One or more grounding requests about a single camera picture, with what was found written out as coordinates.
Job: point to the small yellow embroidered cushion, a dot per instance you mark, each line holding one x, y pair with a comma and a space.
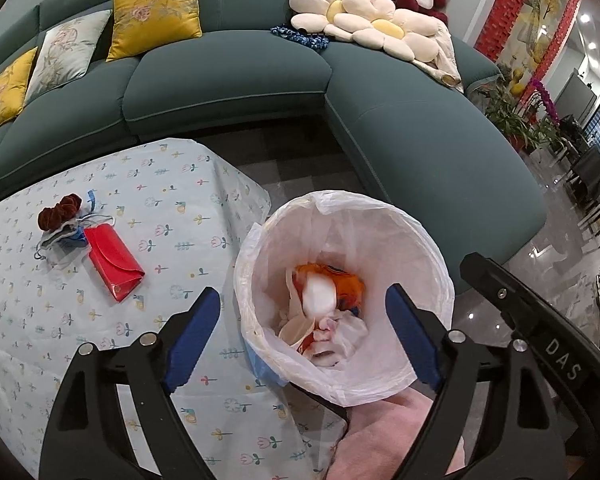
5, 90

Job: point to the grey floral cushion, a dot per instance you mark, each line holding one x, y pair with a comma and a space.
65, 50

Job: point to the white paper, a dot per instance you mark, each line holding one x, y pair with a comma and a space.
292, 327

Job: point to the red wall decoration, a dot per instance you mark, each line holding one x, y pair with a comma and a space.
500, 15

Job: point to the light blue floral tablecloth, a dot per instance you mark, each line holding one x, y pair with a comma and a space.
30, 310

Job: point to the red pouch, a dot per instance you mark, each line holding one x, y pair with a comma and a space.
112, 265

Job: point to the white and blue face mask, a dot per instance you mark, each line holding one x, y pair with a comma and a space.
55, 247

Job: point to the trash bin with white bag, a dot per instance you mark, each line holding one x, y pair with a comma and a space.
380, 240

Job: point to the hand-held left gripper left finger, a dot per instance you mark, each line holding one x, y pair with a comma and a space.
190, 345

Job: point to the pink fleece blanket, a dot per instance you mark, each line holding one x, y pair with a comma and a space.
380, 435

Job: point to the orange plastic wrapper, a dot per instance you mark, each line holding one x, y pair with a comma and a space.
347, 285

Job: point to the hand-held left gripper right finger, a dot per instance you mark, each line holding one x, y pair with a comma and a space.
412, 335

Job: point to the dark dining chairs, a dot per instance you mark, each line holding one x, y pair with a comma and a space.
595, 185

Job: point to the cream flower plush cushion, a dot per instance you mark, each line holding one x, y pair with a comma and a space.
400, 35
312, 0

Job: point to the potted green plant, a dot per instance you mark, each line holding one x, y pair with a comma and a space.
510, 120

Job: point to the pink crinkled scraps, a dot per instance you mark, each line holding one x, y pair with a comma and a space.
326, 330

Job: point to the green sectional sofa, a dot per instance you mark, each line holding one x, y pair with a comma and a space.
230, 85

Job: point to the blue crochet cloth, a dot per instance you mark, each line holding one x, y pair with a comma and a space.
300, 37

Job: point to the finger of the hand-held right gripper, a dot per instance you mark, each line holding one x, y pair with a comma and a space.
500, 290

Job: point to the large yellow embroidered cushion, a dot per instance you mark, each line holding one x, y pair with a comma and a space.
155, 15

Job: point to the dark red velvet scrunchie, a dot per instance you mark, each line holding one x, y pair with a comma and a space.
57, 212

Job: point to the purple orchid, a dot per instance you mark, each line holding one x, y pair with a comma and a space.
547, 100

